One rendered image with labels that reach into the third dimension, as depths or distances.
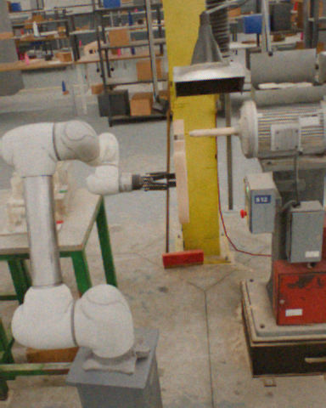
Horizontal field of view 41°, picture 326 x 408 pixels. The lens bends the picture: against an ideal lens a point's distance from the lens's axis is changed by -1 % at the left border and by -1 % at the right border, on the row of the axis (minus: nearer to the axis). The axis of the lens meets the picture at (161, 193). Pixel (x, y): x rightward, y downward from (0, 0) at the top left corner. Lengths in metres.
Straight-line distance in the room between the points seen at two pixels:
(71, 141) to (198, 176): 1.68
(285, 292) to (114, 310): 0.98
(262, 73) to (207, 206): 1.33
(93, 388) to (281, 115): 1.28
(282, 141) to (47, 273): 1.07
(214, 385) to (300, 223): 0.97
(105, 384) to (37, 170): 0.74
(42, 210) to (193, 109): 1.60
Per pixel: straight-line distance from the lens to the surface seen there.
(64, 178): 2.21
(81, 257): 1.91
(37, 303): 1.52
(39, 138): 1.50
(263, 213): 1.79
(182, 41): 2.80
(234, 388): 2.45
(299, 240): 2.07
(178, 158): 1.79
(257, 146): 1.93
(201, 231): 3.22
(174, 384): 2.48
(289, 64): 2.06
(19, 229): 2.07
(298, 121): 1.94
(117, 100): 6.92
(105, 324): 1.48
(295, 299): 2.23
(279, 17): 6.82
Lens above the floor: 1.85
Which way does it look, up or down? 25 degrees down
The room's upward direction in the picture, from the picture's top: 6 degrees counter-clockwise
